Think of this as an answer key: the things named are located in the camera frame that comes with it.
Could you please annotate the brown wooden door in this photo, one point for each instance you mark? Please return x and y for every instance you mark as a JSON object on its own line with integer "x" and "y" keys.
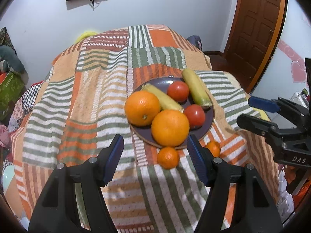
{"x": 255, "y": 24}

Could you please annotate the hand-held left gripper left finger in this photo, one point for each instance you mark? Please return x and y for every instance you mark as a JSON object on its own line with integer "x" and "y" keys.
{"x": 114, "y": 160}

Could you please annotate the purple plate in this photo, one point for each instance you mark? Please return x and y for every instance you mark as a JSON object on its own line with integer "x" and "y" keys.
{"x": 209, "y": 121}

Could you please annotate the yellow corn cob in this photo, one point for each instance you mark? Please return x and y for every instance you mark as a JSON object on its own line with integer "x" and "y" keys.
{"x": 196, "y": 87}
{"x": 165, "y": 99}

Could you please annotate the pale green plate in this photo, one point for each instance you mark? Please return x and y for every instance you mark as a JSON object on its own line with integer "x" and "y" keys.
{"x": 9, "y": 182}

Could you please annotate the grey plush toy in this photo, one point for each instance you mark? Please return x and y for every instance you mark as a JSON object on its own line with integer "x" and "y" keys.
{"x": 11, "y": 58}

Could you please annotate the large orange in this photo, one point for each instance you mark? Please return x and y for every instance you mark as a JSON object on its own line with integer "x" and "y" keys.
{"x": 170, "y": 127}
{"x": 142, "y": 108}

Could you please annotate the green patterned box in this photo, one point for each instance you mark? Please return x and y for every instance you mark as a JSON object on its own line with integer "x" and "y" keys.
{"x": 9, "y": 92}

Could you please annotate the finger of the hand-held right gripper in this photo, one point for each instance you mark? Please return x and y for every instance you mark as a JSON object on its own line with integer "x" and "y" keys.
{"x": 257, "y": 123}
{"x": 263, "y": 103}

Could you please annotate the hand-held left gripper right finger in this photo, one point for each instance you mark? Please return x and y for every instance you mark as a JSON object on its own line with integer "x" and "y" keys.
{"x": 196, "y": 157}

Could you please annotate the white heart-print sliding door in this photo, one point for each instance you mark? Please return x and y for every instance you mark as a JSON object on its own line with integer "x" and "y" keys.
{"x": 294, "y": 53}

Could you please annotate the red tomato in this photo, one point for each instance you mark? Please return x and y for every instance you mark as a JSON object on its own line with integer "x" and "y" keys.
{"x": 178, "y": 91}
{"x": 194, "y": 115}

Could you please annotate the checkered cloth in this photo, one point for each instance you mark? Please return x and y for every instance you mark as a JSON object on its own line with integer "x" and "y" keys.
{"x": 30, "y": 97}

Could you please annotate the small mandarin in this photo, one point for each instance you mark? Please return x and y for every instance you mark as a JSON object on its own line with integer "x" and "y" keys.
{"x": 213, "y": 148}
{"x": 168, "y": 157}

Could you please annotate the striped patchwork blanket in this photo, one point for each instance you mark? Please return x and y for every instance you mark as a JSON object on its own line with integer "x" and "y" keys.
{"x": 85, "y": 89}

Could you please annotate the dark patterned bag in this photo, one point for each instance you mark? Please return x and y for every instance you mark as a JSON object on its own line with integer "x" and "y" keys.
{"x": 4, "y": 37}

